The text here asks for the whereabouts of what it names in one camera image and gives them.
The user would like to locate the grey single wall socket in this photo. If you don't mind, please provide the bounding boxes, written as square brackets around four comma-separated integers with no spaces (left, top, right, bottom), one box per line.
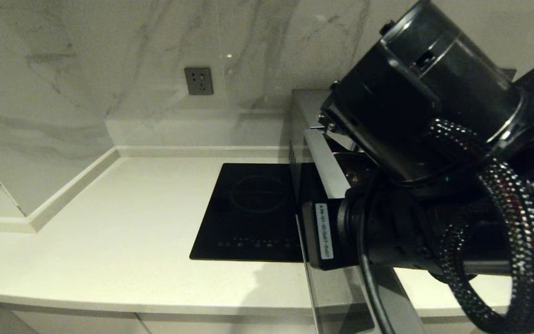
[184,67,214,96]

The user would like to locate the black induction cooktop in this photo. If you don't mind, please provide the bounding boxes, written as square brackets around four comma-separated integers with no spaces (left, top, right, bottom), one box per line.
[189,162,328,263]

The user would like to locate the white cabinet door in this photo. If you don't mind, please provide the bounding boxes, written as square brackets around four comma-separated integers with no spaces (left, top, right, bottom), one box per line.
[136,313,316,334]

